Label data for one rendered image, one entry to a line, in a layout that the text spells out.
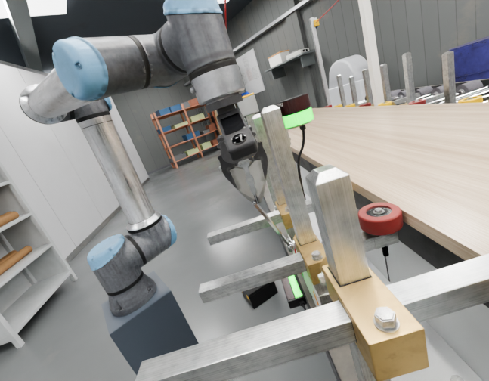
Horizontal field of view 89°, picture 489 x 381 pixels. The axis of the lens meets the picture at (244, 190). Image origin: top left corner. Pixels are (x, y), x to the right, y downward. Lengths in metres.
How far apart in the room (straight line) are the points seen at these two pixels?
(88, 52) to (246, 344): 0.46
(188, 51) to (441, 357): 0.74
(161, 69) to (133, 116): 9.42
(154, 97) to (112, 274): 9.43
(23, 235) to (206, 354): 3.32
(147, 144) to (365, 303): 9.76
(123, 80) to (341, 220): 0.41
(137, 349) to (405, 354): 1.03
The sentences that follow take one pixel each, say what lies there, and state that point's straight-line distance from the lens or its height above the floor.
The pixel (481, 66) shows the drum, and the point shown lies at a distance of 4.31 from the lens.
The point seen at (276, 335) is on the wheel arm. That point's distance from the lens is 0.30.
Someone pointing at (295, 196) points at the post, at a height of 0.99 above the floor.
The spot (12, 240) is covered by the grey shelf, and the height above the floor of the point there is 0.68.
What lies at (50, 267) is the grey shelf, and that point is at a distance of 3.63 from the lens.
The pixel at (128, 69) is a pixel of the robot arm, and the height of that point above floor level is 1.31.
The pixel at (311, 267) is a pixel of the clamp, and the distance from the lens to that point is 0.52.
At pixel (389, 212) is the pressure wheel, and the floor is 0.90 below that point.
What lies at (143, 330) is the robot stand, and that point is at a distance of 1.17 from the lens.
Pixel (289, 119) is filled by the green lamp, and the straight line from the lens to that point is 0.49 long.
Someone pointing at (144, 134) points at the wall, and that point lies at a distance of 9.93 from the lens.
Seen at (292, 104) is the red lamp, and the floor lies 1.16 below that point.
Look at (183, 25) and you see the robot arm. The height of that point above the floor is 1.33.
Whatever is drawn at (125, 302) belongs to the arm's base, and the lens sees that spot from 1.15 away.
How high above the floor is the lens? 1.19
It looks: 18 degrees down
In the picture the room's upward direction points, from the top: 19 degrees counter-clockwise
